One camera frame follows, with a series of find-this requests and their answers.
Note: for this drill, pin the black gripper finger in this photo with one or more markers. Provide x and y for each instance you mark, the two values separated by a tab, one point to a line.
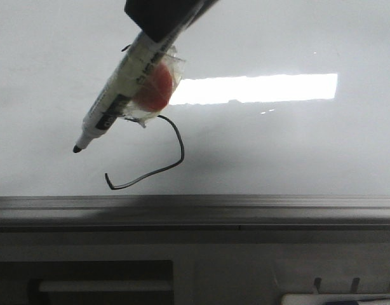
159	18

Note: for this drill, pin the white black whiteboard marker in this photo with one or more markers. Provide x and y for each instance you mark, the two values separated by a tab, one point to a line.
141	57

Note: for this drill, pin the red round magnet taped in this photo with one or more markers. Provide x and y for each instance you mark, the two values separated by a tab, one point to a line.
156	92

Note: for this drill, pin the white whiteboard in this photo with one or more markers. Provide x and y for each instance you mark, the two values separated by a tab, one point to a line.
277	97

